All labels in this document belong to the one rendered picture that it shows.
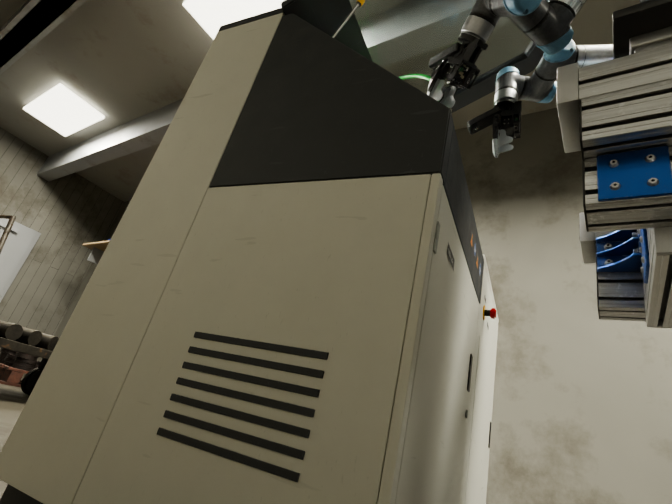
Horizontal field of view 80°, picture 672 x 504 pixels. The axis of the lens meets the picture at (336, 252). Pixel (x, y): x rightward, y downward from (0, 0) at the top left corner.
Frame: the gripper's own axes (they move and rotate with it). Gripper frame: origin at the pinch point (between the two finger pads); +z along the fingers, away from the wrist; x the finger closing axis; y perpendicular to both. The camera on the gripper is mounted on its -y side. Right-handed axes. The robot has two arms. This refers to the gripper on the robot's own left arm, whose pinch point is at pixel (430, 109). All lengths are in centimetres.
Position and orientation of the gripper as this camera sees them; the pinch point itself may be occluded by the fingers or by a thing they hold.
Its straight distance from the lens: 126.0
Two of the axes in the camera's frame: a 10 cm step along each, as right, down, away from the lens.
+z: -4.2, 8.4, 3.5
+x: 8.3, 2.0, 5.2
